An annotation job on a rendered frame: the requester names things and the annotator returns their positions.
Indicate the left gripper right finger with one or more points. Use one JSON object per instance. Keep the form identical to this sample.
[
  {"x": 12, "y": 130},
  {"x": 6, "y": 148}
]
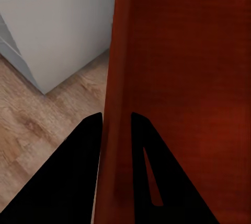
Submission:
[{"x": 182, "y": 202}]

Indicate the storage box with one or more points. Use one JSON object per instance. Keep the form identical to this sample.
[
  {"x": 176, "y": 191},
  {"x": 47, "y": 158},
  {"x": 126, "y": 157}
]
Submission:
[{"x": 186, "y": 66}]

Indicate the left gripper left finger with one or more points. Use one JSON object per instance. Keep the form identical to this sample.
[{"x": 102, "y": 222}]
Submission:
[{"x": 62, "y": 191}]

